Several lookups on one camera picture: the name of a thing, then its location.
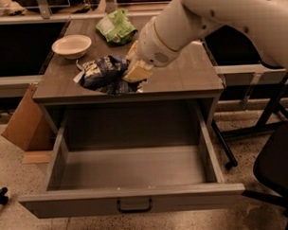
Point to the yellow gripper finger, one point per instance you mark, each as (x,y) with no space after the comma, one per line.
(132,55)
(138,71)

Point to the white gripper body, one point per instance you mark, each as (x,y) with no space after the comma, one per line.
(152,46)

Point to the blue chip bag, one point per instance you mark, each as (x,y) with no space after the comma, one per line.
(105,75)

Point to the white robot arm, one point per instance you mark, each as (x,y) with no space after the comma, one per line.
(263,22)

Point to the green chip bag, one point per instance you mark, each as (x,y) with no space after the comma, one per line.
(116,28)

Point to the grey drawer cabinet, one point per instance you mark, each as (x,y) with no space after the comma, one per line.
(189,76)

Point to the open grey top drawer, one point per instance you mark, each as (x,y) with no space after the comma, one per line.
(157,151)

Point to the white bowl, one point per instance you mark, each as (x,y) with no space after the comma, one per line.
(71,46)

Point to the brown cardboard box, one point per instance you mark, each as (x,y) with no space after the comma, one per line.
(27,128)

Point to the black table leg with caster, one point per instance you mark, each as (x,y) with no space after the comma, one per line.
(232,161)

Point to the black office chair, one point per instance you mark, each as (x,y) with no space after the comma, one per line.
(271,169)

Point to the black chair caster left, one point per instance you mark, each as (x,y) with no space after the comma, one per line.
(3,196)

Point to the black drawer handle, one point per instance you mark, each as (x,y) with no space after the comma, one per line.
(134,206)

